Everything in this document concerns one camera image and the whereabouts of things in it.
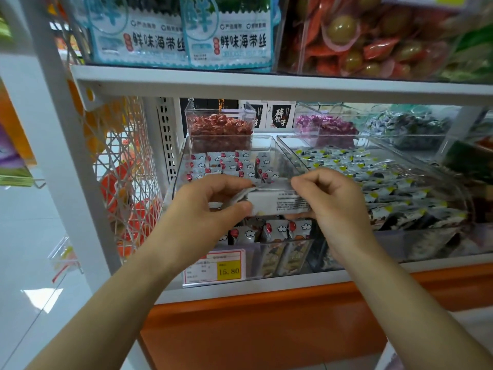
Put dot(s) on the person's left hand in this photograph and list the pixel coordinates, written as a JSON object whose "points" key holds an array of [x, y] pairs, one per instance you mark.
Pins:
{"points": [[192, 219]]}

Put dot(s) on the person's right hand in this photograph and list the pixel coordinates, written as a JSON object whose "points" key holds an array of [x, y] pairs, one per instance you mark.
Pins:
{"points": [[339, 211]]}

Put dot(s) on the person's right thumb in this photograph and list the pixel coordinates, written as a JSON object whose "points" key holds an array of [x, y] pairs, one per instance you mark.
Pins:
{"points": [[298, 216]]}

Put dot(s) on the person's left thumb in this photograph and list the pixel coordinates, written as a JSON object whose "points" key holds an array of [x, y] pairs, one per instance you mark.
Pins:
{"points": [[233, 213]]}

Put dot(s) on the white snack packet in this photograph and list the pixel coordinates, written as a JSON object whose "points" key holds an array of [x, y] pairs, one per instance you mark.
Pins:
{"points": [[273, 200]]}

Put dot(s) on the person's left forearm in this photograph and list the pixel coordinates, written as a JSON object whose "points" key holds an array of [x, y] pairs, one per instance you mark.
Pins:
{"points": [[115, 312]]}

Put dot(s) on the person's right forearm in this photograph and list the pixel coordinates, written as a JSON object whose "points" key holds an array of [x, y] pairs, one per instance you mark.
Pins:
{"points": [[408, 315]]}

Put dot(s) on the pile of cloud print packets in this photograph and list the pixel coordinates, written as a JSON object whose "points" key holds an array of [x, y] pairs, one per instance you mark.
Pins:
{"points": [[231, 165]]}

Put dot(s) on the clear bin with cloud packets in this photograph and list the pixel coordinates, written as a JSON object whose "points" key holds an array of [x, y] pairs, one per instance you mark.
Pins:
{"points": [[246, 262]]}

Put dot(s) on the yellow white price tag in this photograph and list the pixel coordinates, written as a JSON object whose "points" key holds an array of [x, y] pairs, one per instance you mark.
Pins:
{"points": [[214, 267]]}

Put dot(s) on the small clear bin red candies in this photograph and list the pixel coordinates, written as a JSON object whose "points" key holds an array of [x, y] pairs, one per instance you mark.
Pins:
{"points": [[219, 144]]}

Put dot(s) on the pile of red candies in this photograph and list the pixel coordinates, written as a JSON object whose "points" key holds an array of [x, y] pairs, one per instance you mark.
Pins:
{"points": [[219, 125]]}

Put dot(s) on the pile of purple candies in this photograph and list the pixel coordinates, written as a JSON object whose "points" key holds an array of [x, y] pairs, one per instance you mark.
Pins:
{"points": [[327, 125]]}

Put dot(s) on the pile of black yellow packets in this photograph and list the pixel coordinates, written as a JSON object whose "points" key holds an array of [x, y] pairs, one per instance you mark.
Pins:
{"points": [[396, 196]]}

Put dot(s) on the black white snack box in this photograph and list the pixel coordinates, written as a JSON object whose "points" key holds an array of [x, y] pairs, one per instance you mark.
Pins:
{"points": [[280, 114], [257, 111]]}

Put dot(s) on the clear bin with purple candies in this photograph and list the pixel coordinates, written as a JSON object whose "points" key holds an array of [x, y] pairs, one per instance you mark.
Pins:
{"points": [[308, 111]]}

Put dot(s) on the orange packets behind mesh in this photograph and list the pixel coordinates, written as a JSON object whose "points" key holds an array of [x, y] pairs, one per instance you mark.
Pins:
{"points": [[127, 211]]}

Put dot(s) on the orange shelf base panel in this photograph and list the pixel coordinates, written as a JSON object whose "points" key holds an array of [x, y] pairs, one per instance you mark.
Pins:
{"points": [[269, 327]]}

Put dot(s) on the clear bin with seaweed snacks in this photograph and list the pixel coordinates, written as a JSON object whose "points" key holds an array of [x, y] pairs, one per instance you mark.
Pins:
{"points": [[420, 242]]}

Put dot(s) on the clear bin with dark candies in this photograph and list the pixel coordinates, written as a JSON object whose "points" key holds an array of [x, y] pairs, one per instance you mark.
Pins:
{"points": [[408, 144]]}

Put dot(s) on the white metal shelf unit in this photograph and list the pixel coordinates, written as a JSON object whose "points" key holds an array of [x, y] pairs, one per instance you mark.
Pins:
{"points": [[269, 85]]}

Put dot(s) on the pile of dark wrapped candies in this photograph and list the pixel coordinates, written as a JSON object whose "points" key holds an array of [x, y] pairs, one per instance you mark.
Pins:
{"points": [[404, 125]]}

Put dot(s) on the clear bin of red green snacks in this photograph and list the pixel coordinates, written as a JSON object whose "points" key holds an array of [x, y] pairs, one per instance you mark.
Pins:
{"points": [[292, 53]]}

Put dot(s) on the blue white kelp packet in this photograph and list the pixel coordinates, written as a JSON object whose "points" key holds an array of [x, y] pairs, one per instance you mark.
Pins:
{"points": [[229, 34], [134, 38]]}

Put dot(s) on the pile of red green snack packs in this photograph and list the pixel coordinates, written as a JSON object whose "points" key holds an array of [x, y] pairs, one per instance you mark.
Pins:
{"points": [[366, 38]]}

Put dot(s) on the purple green hanging packet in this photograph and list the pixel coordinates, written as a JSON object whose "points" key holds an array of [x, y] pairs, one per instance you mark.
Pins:
{"points": [[13, 161]]}

